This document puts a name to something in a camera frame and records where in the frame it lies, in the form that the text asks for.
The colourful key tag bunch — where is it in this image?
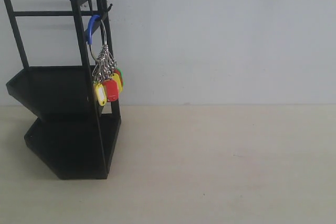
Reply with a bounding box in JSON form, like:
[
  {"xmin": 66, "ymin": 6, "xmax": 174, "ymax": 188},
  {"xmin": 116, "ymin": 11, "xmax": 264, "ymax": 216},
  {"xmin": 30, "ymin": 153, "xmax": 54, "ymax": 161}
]
[{"xmin": 87, "ymin": 15, "xmax": 123, "ymax": 106}]

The black metal shelf rack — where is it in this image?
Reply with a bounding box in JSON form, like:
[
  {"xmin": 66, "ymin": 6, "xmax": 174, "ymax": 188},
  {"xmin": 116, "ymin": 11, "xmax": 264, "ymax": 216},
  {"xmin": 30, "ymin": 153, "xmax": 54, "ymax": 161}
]
[{"xmin": 4, "ymin": 0, "xmax": 121, "ymax": 179}]

